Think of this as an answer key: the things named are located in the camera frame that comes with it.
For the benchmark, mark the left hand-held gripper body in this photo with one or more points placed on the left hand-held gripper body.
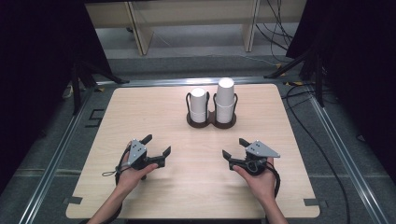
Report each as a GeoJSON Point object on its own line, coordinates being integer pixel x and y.
{"type": "Point", "coordinates": [136, 152]}

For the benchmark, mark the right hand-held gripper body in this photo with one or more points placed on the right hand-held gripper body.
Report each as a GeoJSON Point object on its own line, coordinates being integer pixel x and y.
{"type": "Point", "coordinates": [260, 151]}

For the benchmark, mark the tall stack of paper cups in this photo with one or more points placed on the tall stack of paper cups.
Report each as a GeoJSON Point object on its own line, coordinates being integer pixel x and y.
{"type": "Point", "coordinates": [224, 99]}

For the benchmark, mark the person's left hand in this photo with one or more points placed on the person's left hand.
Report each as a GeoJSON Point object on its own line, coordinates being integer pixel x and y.
{"type": "Point", "coordinates": [127, 179]}

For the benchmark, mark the person's right hand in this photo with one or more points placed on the person's right hand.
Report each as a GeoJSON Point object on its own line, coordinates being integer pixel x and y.
{"type": "Point", "coordinates": [263, 186]}

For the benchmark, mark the short stack of paper cups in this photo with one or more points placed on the short stack of paper cups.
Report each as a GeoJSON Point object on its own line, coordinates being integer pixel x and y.
{"type": "Point", "coordinates": [198, 104]}

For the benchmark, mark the grey tape strip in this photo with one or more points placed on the grey tape strip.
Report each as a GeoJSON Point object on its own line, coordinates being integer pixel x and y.
{"type": "Point", "coordinates": [75, 200]}
{"type": "Point", "coordinates": [311, 202]}

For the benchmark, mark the black tripod stand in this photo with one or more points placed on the black tripod stand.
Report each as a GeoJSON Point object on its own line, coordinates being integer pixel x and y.
{"type": "Point", "coordinates": [76, 90]}
{"type": "Point", "coordinates": [318, 77]}

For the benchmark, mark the black curtain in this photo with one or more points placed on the black curtain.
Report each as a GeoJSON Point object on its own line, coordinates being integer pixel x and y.
{"type": "Point", "coordinates": [34, 77]}
{"type": "Point", "coordinates": [364, 62]}

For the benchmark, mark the pale wooden shelf unit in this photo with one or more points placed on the pale wooden shelf unit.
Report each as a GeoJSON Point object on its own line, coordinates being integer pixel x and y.
{"type": "Point", "coordinates": [193, 12]}

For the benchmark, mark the aluminium floor rail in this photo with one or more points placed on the aluminium floor rail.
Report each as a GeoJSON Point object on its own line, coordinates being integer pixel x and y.
{"type": "Point", "coordinates": [174, 81]}
{"type": "Point", "coordinates": [348, 161]}
{"type": "Point", "coordinates": [53, 165]}

